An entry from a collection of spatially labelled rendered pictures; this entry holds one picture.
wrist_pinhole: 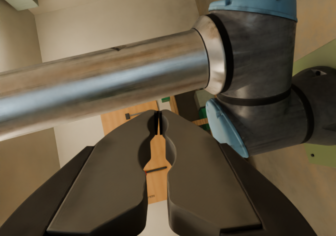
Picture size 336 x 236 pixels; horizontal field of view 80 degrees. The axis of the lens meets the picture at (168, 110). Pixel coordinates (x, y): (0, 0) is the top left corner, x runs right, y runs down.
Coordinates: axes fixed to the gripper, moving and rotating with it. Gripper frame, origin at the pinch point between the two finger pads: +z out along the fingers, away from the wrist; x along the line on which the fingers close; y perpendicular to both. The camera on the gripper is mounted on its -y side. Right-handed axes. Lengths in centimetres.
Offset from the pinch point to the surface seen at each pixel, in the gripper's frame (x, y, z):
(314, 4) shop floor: 90, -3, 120
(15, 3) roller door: -195, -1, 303
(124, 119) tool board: -59, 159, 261
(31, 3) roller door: -177, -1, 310
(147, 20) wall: -23, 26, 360
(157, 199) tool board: -9, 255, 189
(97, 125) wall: -102, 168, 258
